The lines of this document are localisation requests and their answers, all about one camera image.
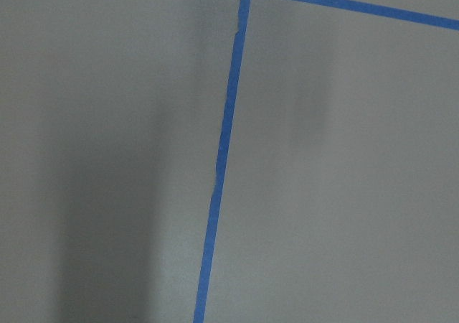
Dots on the brown paper table cover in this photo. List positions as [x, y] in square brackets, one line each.
[340, 200]

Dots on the blue tape grid lines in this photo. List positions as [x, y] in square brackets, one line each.
[243, 13]

